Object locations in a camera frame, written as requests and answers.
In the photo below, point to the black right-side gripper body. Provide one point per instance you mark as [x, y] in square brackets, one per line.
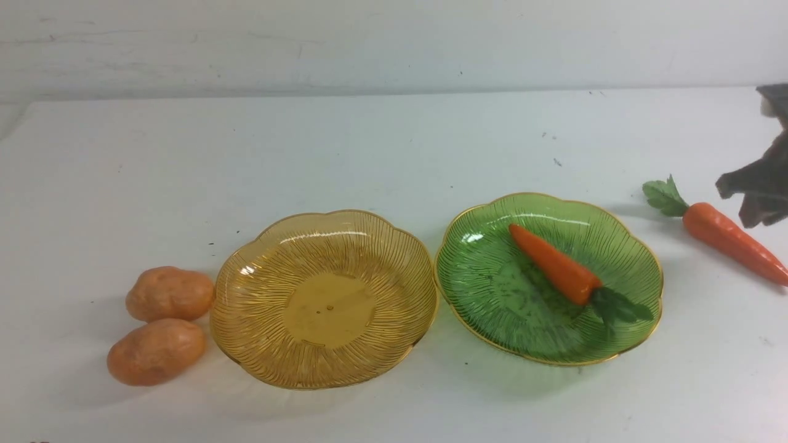
[763, 183]

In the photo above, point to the toy carrot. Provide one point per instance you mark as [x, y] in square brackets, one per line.
[576, 282]
[707, 224]

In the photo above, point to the toy potato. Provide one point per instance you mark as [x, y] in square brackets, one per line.
[168, 292]
[156, 353]

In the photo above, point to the green ribbed plastic plate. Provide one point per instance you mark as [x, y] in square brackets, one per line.
[500, 295]

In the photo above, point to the amber ribbed plastic plate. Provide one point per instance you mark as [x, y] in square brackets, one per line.
[324, 300]

